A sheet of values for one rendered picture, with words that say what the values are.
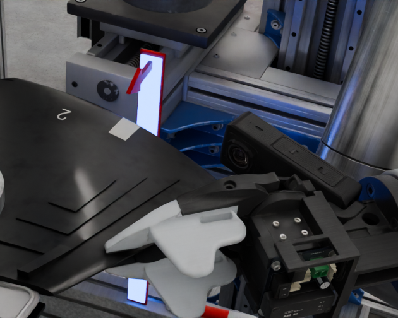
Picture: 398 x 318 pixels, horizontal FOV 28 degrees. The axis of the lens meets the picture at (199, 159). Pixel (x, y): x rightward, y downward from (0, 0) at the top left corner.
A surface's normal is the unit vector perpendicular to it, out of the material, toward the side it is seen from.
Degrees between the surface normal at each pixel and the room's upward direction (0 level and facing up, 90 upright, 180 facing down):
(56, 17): 0
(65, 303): 90
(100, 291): 0
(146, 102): 90
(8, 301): 7
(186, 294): 10
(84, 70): 90
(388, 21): 68
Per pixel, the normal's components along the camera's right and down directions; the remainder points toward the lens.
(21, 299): 0.03, -0.87
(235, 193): 0.13, 0.68
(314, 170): 0.14, -0.70
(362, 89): -0.70, -0.02
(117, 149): 0.31, -0.80
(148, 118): -0.29, 0.54
